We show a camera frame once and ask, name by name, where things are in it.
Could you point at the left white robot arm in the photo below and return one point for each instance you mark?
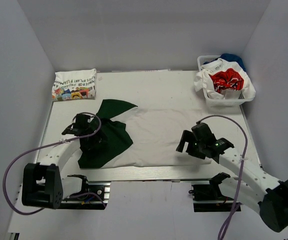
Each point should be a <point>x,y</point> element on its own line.
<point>42,185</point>

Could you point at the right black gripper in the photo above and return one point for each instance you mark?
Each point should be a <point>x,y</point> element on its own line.
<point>188,136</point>

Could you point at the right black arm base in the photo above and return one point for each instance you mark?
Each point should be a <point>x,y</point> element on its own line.
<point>207,197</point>

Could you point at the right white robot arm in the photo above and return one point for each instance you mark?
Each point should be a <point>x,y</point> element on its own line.
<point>264,194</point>

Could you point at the blue t-shirt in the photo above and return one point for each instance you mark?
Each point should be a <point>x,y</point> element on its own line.
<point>233,58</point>

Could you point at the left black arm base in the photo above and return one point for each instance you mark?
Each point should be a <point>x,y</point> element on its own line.
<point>94,195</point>

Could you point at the folded white cartoon t-shirt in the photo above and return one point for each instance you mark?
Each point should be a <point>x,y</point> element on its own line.
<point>74,85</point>

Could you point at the white green raglan t-shirt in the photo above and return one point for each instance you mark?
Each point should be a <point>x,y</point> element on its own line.
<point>142,137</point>

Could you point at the white red print t-shirt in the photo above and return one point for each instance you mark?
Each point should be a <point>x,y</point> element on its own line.
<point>224,80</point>

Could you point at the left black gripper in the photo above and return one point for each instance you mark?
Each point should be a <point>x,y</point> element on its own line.
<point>87,148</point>

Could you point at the white plastic basket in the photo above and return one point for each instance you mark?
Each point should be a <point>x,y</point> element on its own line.
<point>204,59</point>

